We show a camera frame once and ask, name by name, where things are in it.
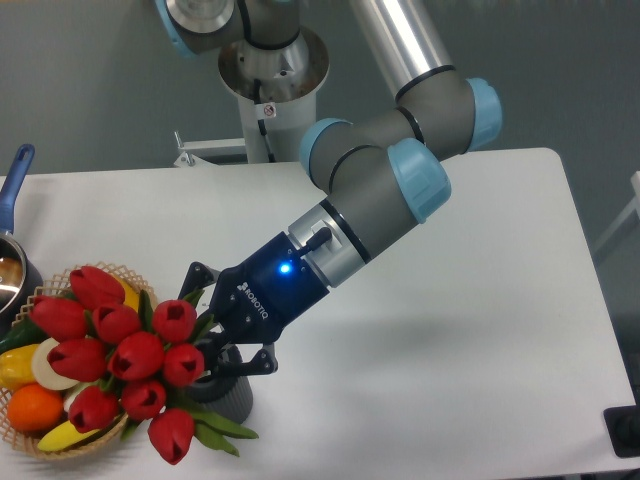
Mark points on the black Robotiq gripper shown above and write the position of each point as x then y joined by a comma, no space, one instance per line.
253,302

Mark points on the dark grey ribbed vase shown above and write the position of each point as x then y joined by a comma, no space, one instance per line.
230,397

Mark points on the red tulip bouquet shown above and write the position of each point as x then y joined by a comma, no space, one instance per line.
141,362

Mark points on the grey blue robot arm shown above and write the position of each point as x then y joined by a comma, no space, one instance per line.
381,177

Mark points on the yellow squash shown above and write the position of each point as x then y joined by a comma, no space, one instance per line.
131,294

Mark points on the green bok choy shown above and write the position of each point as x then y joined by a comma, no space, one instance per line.
71,394

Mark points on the woven wicker basket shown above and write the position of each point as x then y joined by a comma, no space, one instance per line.
28,444

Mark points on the beige round disc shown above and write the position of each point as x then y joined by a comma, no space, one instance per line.
44,373

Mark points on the yellow banana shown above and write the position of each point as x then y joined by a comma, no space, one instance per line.
65,441

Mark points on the green cucumber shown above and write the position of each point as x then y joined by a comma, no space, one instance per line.
22,334

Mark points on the orange fruit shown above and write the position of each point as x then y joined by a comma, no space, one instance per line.
34,408

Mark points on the yellow bell pepper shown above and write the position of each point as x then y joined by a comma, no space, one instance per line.
15,369

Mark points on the black device at table edge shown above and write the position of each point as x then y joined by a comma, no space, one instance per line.
623,428

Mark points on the blue handled saucepan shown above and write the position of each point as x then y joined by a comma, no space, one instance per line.
19,277

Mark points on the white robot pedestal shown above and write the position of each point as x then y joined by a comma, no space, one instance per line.
276,94

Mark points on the white frame at right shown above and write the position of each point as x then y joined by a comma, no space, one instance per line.
621,227

